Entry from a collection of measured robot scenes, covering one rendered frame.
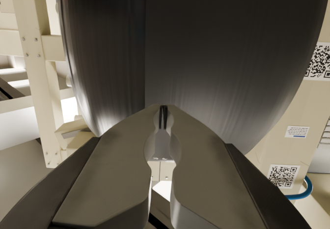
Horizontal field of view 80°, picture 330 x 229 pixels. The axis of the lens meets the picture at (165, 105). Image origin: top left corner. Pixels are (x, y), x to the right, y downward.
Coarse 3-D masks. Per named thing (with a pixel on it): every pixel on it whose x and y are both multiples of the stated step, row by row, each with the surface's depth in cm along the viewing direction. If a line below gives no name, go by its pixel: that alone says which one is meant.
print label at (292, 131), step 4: (288, 128) 45; (292, 128) 45; (296, 128) 45; (300, 128) 45; (304, 128) 45; (308, 128) 45; (288, 132) 46; (292, 132) 46; (296, 132) 46; (300, 132) 46; (304, 132) 46; (288, 136) 46; (292, 136) 46; (296, 136) 46; (300, 136) 46; (304, 136) 46
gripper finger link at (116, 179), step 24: (144, 120) 10; (120, 144) 9; (144, 144) 9; (96, 168) 7; (120, 168) 7; (144, 168) 8; (72, 192) 6; (96, 192) 7; (120, 192) 7; (144, 192) 7; (72, 216) 6; (96, 216) 6; (120, 216) 6; (144, 216) 7
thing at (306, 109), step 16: (320, 32) 38; (304, 80) 41; (304, 96) 43; (320, 96) 43; (288, 112) 44; (304, 112) 44; (320, 112) 44; (272, 128) 46; (320, 128) 45; (256, 144) 51; (272, 144) 47; (288, 144) 47; (304, 144) 47; (256, 160) 51; (272, 160) 49; (288, 160) 49; (304, 160) 49; (304, 176) 51; (288, 192) 53
